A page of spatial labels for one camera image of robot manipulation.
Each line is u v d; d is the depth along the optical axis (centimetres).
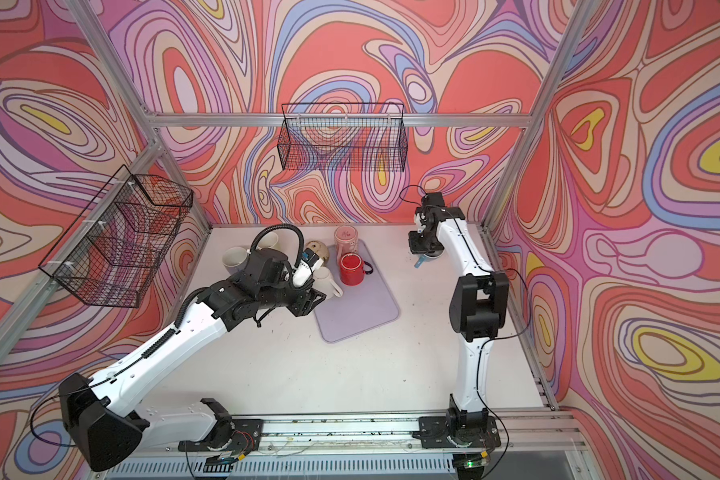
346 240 101
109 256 74
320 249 103
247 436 72
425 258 91
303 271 65
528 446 73
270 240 110
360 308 99
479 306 55
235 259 104
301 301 64
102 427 37
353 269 98
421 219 86
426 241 82
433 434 73
